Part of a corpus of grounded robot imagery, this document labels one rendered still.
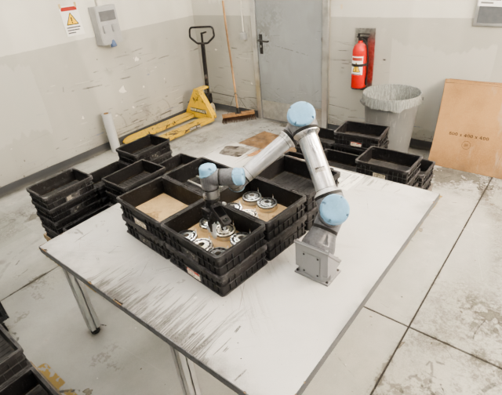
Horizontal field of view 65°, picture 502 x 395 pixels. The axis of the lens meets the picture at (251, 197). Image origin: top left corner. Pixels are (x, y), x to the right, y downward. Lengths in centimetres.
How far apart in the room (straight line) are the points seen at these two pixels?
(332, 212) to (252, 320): 54
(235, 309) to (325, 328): 38
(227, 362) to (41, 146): 389
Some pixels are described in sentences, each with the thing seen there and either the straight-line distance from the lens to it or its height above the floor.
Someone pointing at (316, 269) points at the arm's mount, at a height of 77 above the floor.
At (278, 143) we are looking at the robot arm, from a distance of 182.
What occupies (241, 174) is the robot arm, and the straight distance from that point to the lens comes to 167.
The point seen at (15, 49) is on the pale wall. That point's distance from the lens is 481.
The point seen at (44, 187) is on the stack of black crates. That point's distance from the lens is 350.
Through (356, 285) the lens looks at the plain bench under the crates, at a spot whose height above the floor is 70.
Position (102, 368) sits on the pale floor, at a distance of 262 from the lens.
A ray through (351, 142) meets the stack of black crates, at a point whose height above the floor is 53.
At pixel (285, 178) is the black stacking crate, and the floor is 83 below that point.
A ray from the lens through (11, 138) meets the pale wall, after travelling 487.
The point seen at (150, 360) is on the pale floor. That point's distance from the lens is 255.
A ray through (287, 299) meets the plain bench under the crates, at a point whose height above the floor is 70.
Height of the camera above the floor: 194
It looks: 31 degrees down
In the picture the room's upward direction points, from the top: 6 degrees counter-clockwise
